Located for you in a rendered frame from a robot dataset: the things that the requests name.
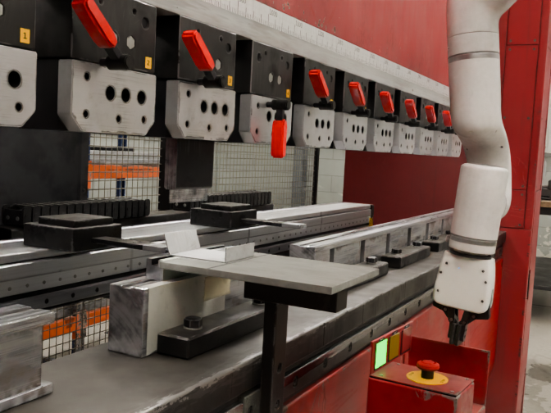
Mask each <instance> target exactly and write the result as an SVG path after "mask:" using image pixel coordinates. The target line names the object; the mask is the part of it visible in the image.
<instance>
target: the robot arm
mask: <svg viewBox="0 0 551 413"><path fill-rule="evenodd" d="M516 1H517V0H447V7H446V20H447V43H448V66H449V99H450V114H451V121H452V126H453V130H454V131H455V133H456V134H457V136H458V137H459V139H460V141H461V143H462V146H463V149H464V152H465V154H466V159H467V163H464V164H462V165H461V169H460V174H459V179H458V189H457V194H456V199H455V204H454V209H453V219H452V224H451V230H450V235H447V236H446V239H445V240H446V242H449V247H451V248H450V250H446V251H445V252H444V254H443V257H442V260H441V262H440V265H439V271H438V274H437V277H436V281H435V287H434V292H433V299H434V301H433V303H432V304H433V306H435V307H437V308H439V309H440V310H442V311H443V312H444V314H445V315H446V316H447V317H448V321H449V322H450V323H449V332H448V338H449V344H454V345H455V346H458V345H460V344H461V343H462V342H464V341H465V339H466V335H467V326H468V324H470V323H471V322H472V321H473V320H488V319H489V318H490V317H491V314H490V308H491V306H492V303H493V298H494V282H495V259H494V258H492V256H491V255H490V254H495V250H496V245H497V240H498V235H499V226H500V221H501V219H502V218H503V217H505V215H506V214H507V213H508V210H509V207H510V205H511V199H512V167H511V156H510V149H509V144H508V137H507V135H506V132H505V128H504V127H503V122H502V116H501V83H500V55H499V19H500V17H501V16H502V14H503V13H504V12H506V11H507V10H508V9H509V8H510V7H511V6H512V5H513V4H514V3H515V2H516ZM458 309H459V310H463V311H464V312H463V315H462V319H461V321H459V318H458Z"/></svg>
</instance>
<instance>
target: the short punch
mask: <svg viewBox="0 0 551 413"><path fill-rule="evenodd" d="M214 143H215V141H210V140H197V139H185V138H166V161H165V182H164V188H165V189H169V203H175V202H196V201H206V200H207V189H208V188H211V187H212V180H213V162H214Z"/></svg>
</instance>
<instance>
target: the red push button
mask: <svg viewBox="0 0 551 413"><path fill-rule="evenodd" d="M417 368H418V369H420V370H421V377H422V378H423V379H433V378H434V371H437V370H438V369H439V364H438V363H437V362H435V361H432V360H420V361H418V362H417Z"/></svg>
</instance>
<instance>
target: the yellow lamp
mask: <svg viewBox="0 0 551 413"><path fill-rule="evenodd" d="M399 335H400V333H397V334H395V335H393V336H391V337H390V344H389V361H390V360H392V359H393V358H395V357H396V356H398V348H399Z"/></svg>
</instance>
